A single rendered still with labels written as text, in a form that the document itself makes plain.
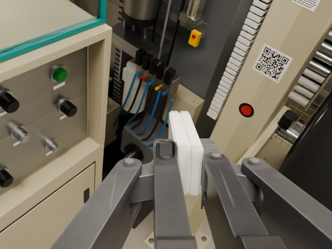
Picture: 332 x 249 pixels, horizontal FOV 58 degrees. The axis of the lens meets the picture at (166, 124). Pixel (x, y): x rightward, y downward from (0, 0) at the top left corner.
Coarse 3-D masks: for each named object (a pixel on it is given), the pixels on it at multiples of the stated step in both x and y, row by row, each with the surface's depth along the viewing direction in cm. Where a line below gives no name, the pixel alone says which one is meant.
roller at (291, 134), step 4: (280, 128) 104; (288, 128) 104; (292, 128) 104; (280, 132) 105; (284, 132) 104; (288, 132) 103; (292, 132) 103; (296, 132) 103; (300, 132) 103; (284, 136) 105; (288, 136) 104; (292, 136) 103; (296, 136) 102; (292, 140) 103
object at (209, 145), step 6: (204, 138) 19; (204, 144) 18; (210, 144) 18; (204, 150) 17; (210, 150) 17; (216, 150) 17; (204, 156) 17; (204, 168) 16; (234, 168) 15; (240, 168) 15; (204, 174) 16; (240, 174) 15; (204, 180) 16; (240, 180) 15; (246, 180) 15; (204, 186) 16; (246, 186) 15; (252, 186) 15; (252, 192) 15; (258, 192) 15; (252, 198) 15; (258, 198) 15
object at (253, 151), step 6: (282, 108) 106; (288, 108) 107; (282, 114) 104; (276, 120) 101; (270, 126) 98; (276, 126) 99; (264, 132) 96; (270, 132) 96; (258, 138) 93; (264, 138) 94; (258, 144) 92; (264, 144) 96; (252, 150) 89; (258, 150) 90; (246, 156) 87; (252, 156) 88; (240, 162) 85
